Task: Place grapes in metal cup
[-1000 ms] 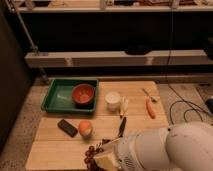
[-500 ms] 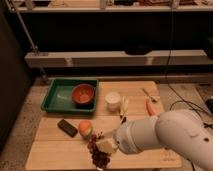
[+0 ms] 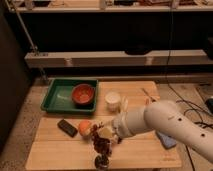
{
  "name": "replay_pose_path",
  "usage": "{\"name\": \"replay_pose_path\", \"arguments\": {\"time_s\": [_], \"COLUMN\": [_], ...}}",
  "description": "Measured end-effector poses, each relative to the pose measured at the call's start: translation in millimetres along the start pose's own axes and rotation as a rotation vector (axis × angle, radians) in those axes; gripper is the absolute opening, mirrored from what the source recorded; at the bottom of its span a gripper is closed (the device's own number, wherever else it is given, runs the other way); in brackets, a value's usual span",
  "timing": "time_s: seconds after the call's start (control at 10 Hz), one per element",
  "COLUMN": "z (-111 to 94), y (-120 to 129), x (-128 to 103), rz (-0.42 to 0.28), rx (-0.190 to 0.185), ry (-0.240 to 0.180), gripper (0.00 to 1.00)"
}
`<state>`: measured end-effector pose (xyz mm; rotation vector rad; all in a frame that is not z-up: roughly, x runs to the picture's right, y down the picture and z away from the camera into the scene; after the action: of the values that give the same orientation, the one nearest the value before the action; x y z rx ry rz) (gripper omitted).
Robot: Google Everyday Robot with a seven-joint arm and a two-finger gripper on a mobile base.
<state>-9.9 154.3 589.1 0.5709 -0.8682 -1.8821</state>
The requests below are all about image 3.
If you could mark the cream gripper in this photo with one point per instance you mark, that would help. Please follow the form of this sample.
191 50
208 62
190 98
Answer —
106 131

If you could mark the dark grape bunch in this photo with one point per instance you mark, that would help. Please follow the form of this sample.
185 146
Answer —
101 145

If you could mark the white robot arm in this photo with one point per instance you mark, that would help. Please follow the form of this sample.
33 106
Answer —
165 117

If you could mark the metal cup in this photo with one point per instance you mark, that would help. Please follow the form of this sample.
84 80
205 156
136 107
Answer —
101 163

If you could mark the white plastic cup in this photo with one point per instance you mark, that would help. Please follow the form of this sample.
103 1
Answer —
112 100

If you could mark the orange peach fruit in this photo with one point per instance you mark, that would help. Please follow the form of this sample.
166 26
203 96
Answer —
84 128

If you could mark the black rectangular block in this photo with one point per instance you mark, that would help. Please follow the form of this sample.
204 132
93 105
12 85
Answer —
67 128

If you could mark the red bowl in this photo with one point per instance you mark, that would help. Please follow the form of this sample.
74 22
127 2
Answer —
83 94

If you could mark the green plastic tray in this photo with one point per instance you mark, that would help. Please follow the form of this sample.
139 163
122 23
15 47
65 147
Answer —
58 97

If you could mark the blue sponge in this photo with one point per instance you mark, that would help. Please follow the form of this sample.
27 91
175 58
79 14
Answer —
166 141

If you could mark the metal diagonal rod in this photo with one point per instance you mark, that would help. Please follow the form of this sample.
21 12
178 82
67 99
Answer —
14 8

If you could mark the white shelf beam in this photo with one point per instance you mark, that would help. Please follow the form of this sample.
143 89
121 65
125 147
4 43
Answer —
116 58

